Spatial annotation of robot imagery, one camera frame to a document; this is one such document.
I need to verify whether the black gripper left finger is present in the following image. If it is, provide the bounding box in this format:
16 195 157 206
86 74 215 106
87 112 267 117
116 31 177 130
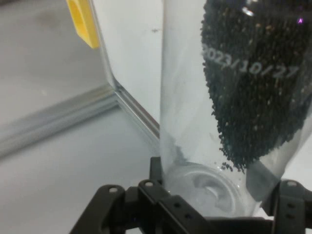
69 156 208 234

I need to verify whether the short aluminium frame rail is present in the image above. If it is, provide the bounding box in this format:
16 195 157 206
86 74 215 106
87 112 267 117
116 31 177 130
88 0 120 94

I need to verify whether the black seeds heap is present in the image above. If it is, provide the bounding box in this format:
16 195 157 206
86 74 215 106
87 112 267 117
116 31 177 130
200 0 312 173

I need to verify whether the yellow plastic box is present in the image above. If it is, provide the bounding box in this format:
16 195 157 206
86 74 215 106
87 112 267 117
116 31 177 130
66 0 101 50

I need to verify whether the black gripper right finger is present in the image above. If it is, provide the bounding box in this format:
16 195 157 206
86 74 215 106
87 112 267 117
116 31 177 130
245 160 312 234

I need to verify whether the clear plastic jar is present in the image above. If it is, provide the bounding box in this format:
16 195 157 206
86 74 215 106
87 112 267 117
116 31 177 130
158 0 312 218

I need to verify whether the aluminium frame corner post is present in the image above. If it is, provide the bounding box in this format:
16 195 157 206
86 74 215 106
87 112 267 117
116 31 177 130
0 84 121 159

